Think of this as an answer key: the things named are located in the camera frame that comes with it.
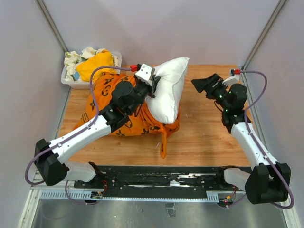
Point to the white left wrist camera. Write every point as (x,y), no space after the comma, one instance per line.
(144,73)

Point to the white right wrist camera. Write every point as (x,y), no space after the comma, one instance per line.
(234,77)

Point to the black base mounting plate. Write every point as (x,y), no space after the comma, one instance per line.
(158,178)

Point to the left aluminium frame post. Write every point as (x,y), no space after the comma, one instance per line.
(49,20)

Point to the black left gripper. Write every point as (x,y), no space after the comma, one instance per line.
(151,89)

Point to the yellow cloth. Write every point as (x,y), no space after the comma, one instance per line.
(92,59)

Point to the floral patterned cloth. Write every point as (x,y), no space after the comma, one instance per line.
(79,67)

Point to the right aluminium frame post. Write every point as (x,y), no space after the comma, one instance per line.
(265,31)

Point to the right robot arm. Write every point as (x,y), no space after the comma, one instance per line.
(268,181)

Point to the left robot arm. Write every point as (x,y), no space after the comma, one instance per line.
(52,158)

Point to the slotted aluminium cable rail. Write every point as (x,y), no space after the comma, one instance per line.
(130,195)

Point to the aluminium frame post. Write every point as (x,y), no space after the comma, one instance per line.
(265,31)
(49,20)

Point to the white pillow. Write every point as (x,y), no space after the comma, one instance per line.
(164,107)

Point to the white plastic bin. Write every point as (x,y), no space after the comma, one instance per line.
(69,82)

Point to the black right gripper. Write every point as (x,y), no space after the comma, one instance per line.
(211,83)

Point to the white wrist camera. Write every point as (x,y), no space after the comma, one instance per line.
(144,73)
(234,77)

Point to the orange monogram pillowcase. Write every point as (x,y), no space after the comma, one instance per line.
(144,123)

